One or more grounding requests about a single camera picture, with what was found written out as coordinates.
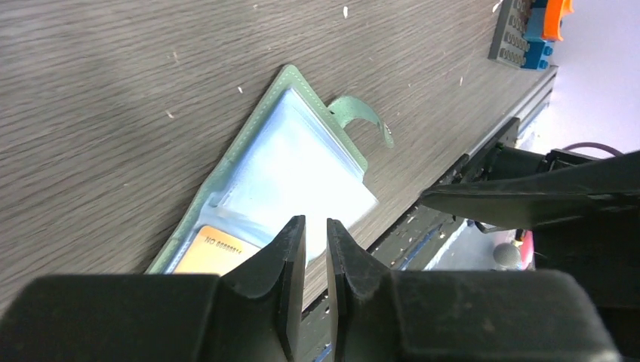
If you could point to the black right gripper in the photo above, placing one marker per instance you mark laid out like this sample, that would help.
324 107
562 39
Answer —
584 216

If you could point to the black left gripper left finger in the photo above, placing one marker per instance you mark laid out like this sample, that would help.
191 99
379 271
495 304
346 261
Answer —
250 314

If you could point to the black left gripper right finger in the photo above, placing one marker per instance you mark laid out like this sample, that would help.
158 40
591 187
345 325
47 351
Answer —
380 314

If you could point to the green card holder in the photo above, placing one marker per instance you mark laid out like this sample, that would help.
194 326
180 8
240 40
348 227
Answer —
292 157

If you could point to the red microphone on stand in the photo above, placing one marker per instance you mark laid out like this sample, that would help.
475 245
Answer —
517 254

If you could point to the orange lego brick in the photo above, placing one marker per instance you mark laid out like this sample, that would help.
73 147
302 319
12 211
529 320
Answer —
555 11

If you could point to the aluminium front rail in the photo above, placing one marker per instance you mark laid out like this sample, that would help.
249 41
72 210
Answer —
521 116

